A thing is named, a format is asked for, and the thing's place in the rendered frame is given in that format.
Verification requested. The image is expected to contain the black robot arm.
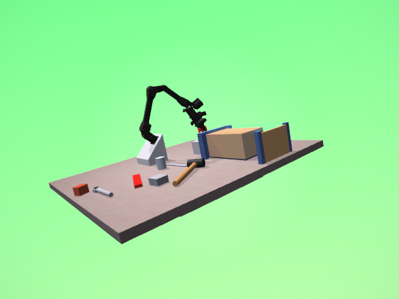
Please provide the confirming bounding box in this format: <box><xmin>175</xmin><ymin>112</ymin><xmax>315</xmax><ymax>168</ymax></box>
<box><xmin>139</xmin><ymin>85</ymin><xmax>203</xmax><ymax>145</ymax></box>

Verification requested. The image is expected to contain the black mallet with wooden handle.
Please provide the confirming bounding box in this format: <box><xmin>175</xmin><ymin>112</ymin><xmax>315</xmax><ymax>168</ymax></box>
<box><xmin>173</xmin><ymin>158</ymin><xmax>205</xmax><ymax>187</ymax></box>

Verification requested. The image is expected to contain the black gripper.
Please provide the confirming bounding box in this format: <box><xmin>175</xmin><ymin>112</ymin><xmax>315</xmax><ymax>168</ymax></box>
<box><xmin>190</xmin><ymin>112</ymin><xmax>207</xmax><ymax>131</ymax></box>

